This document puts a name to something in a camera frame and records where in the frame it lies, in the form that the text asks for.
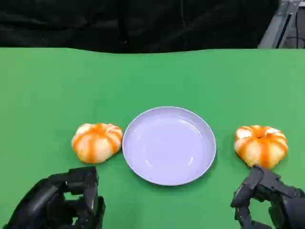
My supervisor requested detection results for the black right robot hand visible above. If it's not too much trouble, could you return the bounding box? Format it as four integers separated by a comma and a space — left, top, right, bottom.
230, 164, 305, 229

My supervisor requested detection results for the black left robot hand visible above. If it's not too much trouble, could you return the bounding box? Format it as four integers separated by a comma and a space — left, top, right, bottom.
2, 166, 106, 229

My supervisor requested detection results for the orange and white bread roll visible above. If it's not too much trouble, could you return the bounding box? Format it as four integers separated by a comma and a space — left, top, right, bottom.
71, 123, 123, 164
234, 125, 288, 169

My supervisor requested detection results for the lilac plate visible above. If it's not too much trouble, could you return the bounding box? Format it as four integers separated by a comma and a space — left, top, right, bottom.
122, 106, 217, 186

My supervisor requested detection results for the green table cloth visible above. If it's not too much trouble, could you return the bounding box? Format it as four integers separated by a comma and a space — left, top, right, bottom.
0, 47, 305, 229

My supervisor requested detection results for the black backdrop curtain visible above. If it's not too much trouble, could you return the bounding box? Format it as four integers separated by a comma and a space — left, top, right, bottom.
0, 0, 279, 53

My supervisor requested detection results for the grey metal frame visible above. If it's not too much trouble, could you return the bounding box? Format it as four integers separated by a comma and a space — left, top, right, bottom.
257, 0, 305, 49

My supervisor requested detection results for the black cable by frame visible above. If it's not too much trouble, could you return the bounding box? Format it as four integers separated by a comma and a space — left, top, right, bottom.
295, 10, 300, 48

